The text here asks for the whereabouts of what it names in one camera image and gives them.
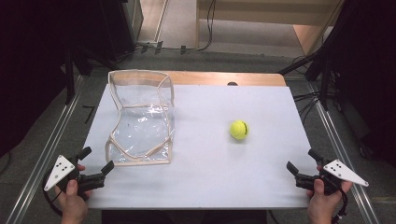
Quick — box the clear plastic bag beige trim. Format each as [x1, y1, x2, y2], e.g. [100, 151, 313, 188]
[105, 69, 176, 167]

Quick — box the dark cabinet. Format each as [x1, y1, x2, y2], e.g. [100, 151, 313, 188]
[101, 0, 145, 62]

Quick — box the person's right hand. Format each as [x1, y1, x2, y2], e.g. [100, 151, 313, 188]
[306, 179, 354, 224]

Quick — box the black curtain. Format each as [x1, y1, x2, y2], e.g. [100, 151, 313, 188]
[323, 0, 396, 167]
[0, 0, 104, 158]

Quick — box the yellow tennis ball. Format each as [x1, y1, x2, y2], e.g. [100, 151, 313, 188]
[229, 119, 249, 140]

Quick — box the bundle of black floor cables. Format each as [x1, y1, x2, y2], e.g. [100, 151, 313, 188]
[292, 91, 323, 123]

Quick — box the power strip with plugs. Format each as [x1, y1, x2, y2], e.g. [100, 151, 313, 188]
[134, 40, 188, 56]

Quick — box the black hanging cable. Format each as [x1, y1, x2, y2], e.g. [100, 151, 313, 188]
[169, 0, 218, 52]

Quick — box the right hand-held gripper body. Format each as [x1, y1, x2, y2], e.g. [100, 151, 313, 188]
[294, 159, 370, 196]

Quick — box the hand-held gripper black cable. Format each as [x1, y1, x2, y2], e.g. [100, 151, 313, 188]
[331, 188, 349, 224]
[41, 174, 64, 217]

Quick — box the right hand-held gripper black cable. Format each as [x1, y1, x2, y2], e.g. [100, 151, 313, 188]
[331, 188, 349, 224]

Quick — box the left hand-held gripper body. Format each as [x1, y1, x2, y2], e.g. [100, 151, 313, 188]
[43, 154, 106, 200]

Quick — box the left hand-held gripper black cable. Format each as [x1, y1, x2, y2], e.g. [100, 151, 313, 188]
[41, 174, 64, 217]

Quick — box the white table board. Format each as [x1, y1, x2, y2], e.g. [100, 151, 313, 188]
[82, 83, 320, 210]

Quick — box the person's left hand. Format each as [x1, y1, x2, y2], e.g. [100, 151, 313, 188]
[54, 180, 92, 224]

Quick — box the black tripod stand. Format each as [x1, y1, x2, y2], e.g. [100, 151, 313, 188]
[278, 27, 347, 110]

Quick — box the beige wooden furniture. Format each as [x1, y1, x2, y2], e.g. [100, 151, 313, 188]
[195, 0, 345, 57]

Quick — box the aluminium floor rail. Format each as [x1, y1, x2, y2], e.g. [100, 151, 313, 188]
[306, 80, 380, 224]
[6, 76, 84, 224]

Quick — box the black metal stand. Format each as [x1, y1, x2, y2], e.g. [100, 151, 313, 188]
[62, 46, 120, 105]

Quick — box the person's dark clothing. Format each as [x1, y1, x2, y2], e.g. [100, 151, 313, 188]
[101, 209, 269, 224]

